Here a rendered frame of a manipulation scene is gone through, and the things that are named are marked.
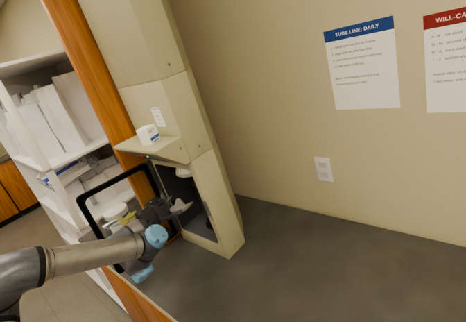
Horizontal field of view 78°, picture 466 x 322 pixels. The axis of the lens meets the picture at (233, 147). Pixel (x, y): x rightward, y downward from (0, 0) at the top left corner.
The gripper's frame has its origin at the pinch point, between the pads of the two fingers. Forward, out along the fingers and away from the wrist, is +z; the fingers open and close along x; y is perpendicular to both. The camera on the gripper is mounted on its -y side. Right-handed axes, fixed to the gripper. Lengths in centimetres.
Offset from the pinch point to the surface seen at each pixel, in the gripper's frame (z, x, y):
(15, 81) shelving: 9, 208, 71
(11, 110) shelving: -22, 100, 53
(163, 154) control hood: -8.4, -15.7, 27.6
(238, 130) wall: 43.8, 1.1, 12.2
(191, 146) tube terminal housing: 2.8, -15.7, 24.7
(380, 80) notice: 44, -67, 30
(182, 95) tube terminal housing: 7.0, -15.7, 42.4
